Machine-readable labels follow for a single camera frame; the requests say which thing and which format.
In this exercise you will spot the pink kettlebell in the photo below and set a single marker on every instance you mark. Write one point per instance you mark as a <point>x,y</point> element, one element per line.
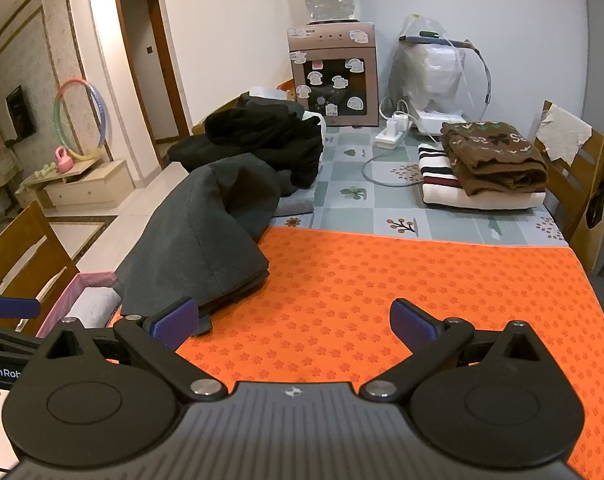
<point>64,160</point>

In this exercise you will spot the orange patterned mat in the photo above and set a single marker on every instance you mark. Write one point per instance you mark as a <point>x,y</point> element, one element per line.
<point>357,285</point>

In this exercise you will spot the white flat box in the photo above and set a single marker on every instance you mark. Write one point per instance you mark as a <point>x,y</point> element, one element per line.
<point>439,120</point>

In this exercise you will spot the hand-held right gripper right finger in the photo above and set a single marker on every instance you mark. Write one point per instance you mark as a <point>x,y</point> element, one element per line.
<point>411,322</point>

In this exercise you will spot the pink storage box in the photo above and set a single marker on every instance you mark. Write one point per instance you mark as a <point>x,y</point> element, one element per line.
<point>57,310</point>

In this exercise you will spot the cream low cabinet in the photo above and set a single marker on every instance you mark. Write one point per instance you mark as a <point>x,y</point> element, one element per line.
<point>87,185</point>

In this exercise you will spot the wooden door frame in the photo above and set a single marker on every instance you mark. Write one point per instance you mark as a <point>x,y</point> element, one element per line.
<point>169,75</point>

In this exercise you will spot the white striped folded sweater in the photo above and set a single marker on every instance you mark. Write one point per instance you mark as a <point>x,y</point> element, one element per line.
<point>441,180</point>

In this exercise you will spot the floral checked tablecloth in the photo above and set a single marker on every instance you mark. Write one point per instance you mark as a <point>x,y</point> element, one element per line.
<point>352,175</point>

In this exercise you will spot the white folded cloth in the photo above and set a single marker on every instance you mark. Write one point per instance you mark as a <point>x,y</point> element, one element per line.
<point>94,307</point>

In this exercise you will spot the pastel hula hoop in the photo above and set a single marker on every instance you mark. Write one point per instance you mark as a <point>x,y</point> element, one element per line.
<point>102,110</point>

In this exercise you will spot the green dumbbell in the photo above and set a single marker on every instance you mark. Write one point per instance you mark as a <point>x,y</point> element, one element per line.
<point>44,171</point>

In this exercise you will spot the brown patterned folded sweater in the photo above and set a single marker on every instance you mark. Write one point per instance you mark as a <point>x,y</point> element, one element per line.
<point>491,160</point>

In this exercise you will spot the light grey folded cloth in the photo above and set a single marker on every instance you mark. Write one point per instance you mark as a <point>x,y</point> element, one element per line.
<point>294,205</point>

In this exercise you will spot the wooden chair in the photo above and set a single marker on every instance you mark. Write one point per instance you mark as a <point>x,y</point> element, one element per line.
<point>62,265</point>
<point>556,180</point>

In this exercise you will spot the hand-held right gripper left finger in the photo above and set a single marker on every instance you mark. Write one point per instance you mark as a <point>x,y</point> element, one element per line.
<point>174,322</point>

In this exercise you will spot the black wall television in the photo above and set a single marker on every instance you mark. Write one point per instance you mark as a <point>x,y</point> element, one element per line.
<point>22,115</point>

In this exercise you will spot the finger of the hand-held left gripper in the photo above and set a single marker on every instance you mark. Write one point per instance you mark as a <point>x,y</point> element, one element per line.
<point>12,306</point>
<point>7,342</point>

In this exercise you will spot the pink framed box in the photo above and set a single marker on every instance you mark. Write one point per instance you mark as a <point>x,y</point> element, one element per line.
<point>332,85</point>

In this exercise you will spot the white charger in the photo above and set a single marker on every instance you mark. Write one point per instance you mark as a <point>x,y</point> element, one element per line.
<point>396,124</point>

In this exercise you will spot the pile of black clothes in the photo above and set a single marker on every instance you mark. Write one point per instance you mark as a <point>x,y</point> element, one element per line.
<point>262,135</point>

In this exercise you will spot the dark grey garment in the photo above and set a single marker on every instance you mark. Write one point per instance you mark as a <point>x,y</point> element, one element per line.
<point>232,292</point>

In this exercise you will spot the grey pants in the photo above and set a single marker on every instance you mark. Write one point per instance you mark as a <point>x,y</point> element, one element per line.
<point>197,230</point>

